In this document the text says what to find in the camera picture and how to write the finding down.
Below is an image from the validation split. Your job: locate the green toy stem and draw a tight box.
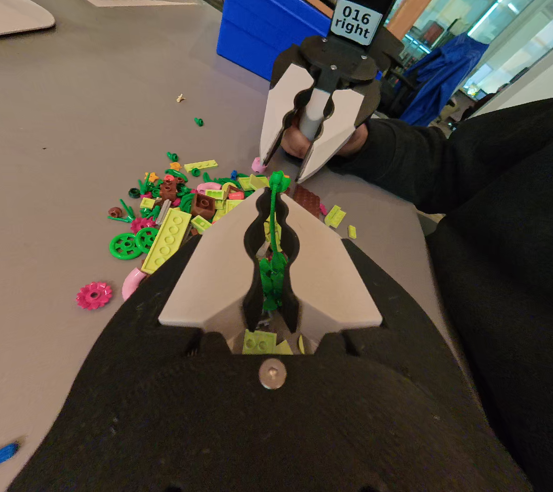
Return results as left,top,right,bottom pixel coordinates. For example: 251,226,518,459
266,171,291,261

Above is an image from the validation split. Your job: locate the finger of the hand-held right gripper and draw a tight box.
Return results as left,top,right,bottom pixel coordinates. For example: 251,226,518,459
258,63,315,167
295,90,367,185

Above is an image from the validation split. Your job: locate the green toy wheel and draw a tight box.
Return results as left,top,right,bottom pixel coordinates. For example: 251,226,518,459
135,226,160,253
109,233,143,261

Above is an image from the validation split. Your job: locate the pink curved toy tube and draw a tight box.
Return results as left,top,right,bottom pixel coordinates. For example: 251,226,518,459
122,267,143,301

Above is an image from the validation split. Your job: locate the white desk lamp stand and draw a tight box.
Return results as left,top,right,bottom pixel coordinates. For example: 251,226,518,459
0,0,57,38

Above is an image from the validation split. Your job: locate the pile of small toy bricks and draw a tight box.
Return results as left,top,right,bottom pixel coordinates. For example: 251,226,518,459
108,150,359,354

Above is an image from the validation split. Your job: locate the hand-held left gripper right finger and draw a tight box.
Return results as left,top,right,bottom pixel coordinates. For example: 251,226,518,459
280,194,384,348

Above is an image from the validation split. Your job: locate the blue jacket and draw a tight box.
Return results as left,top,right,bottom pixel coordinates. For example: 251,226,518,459
399,31,491,127

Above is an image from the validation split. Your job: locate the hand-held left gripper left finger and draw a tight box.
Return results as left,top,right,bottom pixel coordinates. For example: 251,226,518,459
158,187,266,346

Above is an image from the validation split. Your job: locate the person's right hand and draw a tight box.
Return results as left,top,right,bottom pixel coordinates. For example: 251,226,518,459
281,117,371,159

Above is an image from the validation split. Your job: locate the brown toy brick plate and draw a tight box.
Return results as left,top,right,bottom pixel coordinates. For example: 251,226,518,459
293,185,322,214

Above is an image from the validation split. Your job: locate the long wide lime plate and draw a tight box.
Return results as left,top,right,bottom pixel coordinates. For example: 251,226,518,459
140,207,192,276

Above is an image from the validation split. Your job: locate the blue plastic bin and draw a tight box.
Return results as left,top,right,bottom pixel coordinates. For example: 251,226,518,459
216,0,333,82

